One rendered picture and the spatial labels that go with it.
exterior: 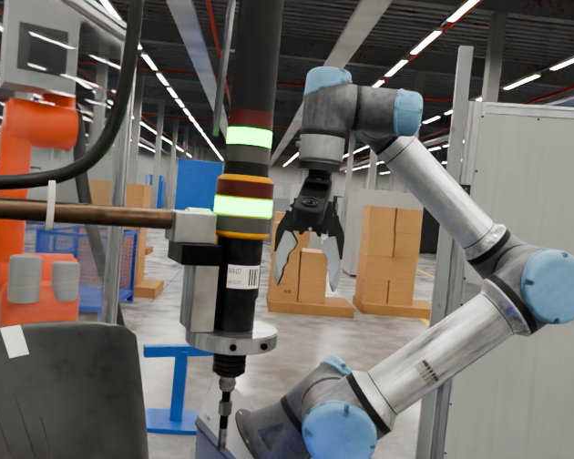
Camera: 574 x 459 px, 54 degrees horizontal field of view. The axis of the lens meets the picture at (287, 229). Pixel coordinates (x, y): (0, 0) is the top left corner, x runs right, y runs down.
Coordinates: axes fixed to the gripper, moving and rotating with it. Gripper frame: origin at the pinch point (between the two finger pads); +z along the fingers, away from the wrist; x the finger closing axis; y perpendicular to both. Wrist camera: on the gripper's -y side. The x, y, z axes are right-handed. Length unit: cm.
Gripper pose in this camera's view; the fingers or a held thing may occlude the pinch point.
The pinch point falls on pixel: (304, 283)
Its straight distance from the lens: 93.4
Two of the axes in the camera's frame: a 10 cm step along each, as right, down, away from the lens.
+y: 1.6, -0.3, 9.9
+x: -9.8, -1.1, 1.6
